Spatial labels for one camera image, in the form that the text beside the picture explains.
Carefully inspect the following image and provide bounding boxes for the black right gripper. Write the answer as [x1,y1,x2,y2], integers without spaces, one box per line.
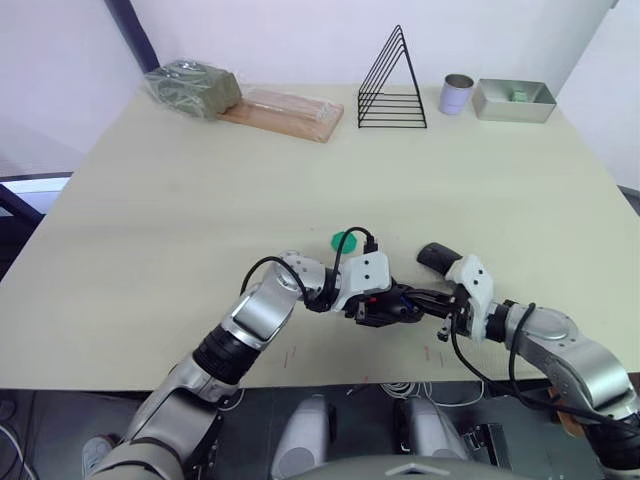
[399,285,477,347]

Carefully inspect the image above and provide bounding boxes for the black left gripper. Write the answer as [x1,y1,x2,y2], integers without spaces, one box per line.
[343,279,419,330]

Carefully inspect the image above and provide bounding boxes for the green round receiver holder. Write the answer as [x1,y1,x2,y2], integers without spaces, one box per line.
[329,230,361,256]

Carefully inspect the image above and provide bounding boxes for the silver right robot thigh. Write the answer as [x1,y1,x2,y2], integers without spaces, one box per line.
[398,396,470,462]

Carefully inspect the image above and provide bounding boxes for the silver robot thigh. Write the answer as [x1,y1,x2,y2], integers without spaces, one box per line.
[272,394,340,475]
[398,396,470,462]

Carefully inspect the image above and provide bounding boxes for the silver left robot thigh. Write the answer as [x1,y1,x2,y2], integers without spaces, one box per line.
[272,394,340,475]

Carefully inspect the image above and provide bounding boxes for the grey robot torso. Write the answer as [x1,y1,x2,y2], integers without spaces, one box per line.
[307,452,509,480]

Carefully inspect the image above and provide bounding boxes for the brown wooden stool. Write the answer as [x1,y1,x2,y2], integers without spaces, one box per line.
[546,383,582,440]

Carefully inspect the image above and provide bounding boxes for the light wooden board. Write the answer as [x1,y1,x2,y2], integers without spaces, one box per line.
[218,88,347,145]

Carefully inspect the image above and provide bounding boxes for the metal cup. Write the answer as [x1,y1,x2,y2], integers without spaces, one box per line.
[439,73,475,117]

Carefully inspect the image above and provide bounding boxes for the grey metal tin box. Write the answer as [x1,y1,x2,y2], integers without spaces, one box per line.
[471,77,558,125]

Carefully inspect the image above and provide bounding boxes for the clear plastic bag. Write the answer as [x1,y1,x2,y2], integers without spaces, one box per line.
[246,89,332,127]

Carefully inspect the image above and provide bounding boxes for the green block in plastic wrap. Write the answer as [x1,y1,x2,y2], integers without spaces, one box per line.
[143,59,243,122]

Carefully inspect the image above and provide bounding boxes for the grey shoe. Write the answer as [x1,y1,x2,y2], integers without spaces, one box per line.
[81,432,122,475]

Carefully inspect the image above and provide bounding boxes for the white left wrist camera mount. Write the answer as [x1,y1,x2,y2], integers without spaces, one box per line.
[335,251,393,313]

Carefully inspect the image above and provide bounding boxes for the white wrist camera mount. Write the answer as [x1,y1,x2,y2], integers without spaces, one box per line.
[335,251,393,313]
[444,253,497,345]

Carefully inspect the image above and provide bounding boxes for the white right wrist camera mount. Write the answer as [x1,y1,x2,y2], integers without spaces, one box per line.
[444,253,497,345]

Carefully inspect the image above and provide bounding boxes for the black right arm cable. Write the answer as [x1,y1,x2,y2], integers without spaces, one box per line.
[449,299,640,427]

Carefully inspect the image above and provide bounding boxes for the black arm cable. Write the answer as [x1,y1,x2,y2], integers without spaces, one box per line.
[240,226,379,314]
[449,299,640,427]

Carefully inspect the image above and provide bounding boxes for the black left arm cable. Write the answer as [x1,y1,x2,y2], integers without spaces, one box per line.
[240,226,379,314]

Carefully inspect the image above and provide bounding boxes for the white cable bundle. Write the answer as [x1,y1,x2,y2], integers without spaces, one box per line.
[378,380,487,408]

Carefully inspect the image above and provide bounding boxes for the metal bracket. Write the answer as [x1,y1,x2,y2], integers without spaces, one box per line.
[461,422,515,472]

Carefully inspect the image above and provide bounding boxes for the black wire file rack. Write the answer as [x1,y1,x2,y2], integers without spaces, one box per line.
[356,24,430,131]

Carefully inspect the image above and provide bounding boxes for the black slanted window post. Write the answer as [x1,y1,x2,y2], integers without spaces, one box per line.
[104,0,162,72]

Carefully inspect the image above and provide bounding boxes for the dark window frame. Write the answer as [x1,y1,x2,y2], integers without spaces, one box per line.
[0,170,75,222]

